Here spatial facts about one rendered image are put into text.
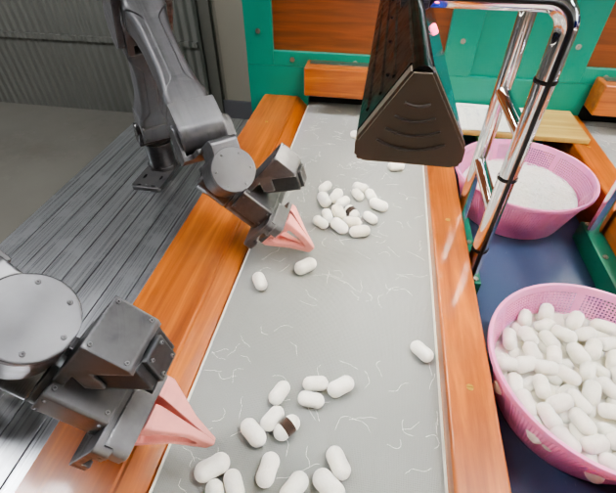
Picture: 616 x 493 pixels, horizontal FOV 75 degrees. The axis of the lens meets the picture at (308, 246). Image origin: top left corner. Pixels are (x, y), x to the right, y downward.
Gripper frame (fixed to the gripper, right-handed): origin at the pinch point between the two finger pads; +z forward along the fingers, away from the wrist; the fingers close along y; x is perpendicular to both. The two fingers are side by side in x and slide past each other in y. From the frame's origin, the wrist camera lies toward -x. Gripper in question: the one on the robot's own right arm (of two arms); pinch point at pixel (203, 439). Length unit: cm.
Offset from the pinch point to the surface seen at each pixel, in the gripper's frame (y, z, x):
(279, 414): 6.3, 8.0, 1.2
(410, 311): 24.9, 20.5, -7.2
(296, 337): 17.7, 8.9, 2.6
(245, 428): 4.0, 5.5, 3.1
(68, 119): 211, -93, 184
